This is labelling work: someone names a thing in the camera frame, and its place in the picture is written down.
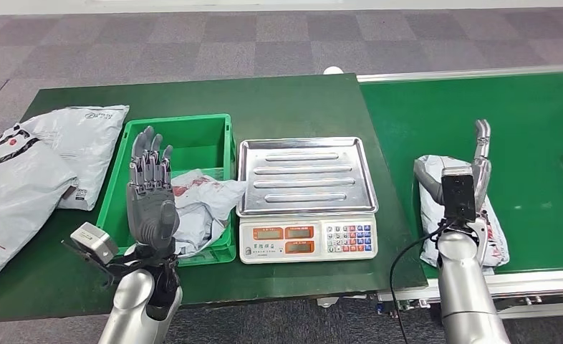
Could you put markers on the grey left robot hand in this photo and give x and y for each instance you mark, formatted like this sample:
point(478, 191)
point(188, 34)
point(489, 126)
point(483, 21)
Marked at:
point(151, 213)

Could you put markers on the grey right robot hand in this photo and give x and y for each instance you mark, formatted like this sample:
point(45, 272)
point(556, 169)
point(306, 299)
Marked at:
point(482, 175)

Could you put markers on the grey parcel red print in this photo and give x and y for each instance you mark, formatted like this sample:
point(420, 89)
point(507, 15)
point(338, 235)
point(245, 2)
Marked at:
point(205, 204)

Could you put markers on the grey parcel QR codes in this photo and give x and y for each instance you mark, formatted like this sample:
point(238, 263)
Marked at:
point(427, 228)

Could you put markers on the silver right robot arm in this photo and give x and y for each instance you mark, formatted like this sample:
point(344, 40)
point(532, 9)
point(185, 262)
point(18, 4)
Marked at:
point(462, 294)

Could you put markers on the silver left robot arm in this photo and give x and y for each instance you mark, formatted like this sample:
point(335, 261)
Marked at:
point(129, 308)

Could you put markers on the green plastic crate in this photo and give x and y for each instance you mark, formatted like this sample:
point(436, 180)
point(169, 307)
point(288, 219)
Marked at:
point(191, 137)

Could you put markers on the grey mailer bag small label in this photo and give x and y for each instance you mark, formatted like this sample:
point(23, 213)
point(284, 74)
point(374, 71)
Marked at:
point(89, 147)

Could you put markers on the large grey bag black print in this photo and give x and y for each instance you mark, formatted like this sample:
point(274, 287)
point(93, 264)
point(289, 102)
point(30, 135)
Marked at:
point(15, 199)

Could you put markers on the white electronic scale steel tray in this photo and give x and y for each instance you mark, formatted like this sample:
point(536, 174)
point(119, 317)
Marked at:
point(305, 175)

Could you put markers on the white table foot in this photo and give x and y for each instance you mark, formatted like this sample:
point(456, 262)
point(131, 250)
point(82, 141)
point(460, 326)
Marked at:
point(327, 302)
point(333, 70)

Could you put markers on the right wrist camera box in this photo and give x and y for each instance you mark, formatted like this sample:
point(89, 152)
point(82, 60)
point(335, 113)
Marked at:
point(458, 194)

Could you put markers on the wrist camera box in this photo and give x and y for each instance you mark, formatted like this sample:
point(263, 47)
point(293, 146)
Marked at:
point(94, 240)
point(458, 194)

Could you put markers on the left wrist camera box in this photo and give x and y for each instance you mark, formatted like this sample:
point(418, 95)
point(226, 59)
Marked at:
point(94, 240)

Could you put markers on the green conveyor belt aluminium frame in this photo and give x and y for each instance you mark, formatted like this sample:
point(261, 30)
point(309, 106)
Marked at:
point(523, 109)

